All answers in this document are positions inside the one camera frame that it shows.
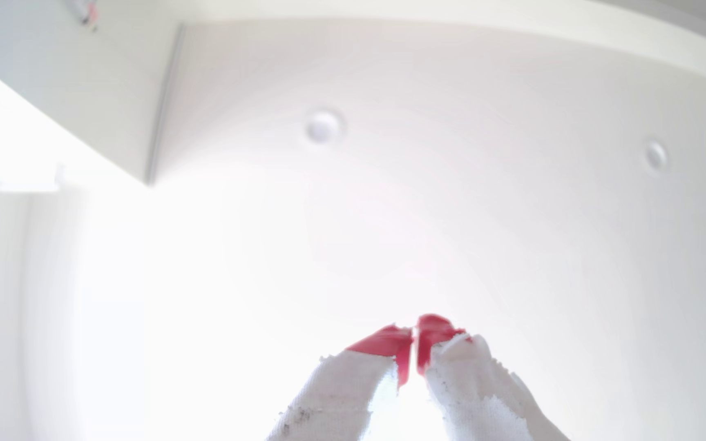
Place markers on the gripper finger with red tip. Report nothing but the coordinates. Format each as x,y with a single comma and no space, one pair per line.
341,392
475,392

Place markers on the round recessed ceiling light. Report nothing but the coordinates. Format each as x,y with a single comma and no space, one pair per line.
656,155
323,127

